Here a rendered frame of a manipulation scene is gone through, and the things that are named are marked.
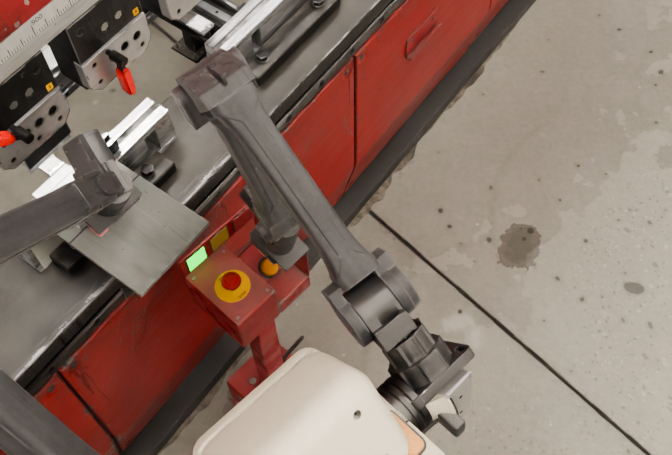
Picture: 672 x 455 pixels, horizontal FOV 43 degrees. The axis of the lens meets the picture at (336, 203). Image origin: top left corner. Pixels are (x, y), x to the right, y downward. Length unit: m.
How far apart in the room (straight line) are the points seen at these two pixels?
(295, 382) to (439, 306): 1.56
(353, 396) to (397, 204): 1.77
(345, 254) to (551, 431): 1.43
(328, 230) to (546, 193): 1.73
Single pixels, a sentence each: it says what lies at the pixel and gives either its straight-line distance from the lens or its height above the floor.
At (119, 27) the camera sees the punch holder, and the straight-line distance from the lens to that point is 1.52.
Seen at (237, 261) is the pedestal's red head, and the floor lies 0.78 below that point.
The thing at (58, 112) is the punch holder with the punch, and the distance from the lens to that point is 1.50.
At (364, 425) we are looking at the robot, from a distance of 1.02.
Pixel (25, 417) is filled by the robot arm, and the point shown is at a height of 1.40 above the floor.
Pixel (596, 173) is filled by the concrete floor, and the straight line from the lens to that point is 2.90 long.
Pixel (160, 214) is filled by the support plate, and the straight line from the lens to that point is 1.59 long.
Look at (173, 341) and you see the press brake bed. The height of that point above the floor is 0.45.
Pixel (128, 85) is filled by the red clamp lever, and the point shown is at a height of 1.18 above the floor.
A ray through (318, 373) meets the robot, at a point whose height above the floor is 1.36.
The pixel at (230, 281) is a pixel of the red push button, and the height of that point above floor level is 0.81.
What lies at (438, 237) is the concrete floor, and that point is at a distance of 2.69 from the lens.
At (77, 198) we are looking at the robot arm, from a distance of 1.30.
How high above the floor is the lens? 2.33
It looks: 58 degrees down
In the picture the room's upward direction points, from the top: 2 degrees counter-clockwise
